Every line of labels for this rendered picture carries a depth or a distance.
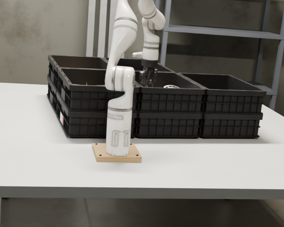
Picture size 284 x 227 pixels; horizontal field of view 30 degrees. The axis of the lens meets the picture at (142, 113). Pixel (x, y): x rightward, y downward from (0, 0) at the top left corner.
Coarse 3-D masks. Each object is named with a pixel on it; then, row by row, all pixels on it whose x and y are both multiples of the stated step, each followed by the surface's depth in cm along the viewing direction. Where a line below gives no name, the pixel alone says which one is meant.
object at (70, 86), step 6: (60, 72) 239; (66, 78) 226; (66, 84) 222; (72, 84) 215; (72, 90) 214; (78, 90) 214; (84, 90) 215; (90, 90) 216; (96, 90) 217; (102, 90) 217; (108, 90) 218; (138, 90) 222
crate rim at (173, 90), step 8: (136, 72) 260; (160, 72) 264; (168, 72) 266; (144, 88) 222; (152, 88) 223; (160, 88) 224; (168, 88) 225; (176, 88) 226; (184, 88) 228; (192, 88) 230; (200, 88) 234
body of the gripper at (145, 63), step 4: (144, 60) 240; (148, 60) 239; (152, 60) 239; (156, 60) 241; (144, 64) 240; (148, 64) 240; (152, 64) 240; (156, 64) 241; (144, 68) 241; (148, 68) 241; (152, 68) 245; (148, 72) 242
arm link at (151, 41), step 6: (144, 24) 237; (144, 30) 238; (150, 30) 242; (144, 36) 239; (150, 36) 237; (156, 36) 238; (144, 42) 240; (150, 42) 238; (156, 42) 238; (150, 48) 238; (156, 48) 239
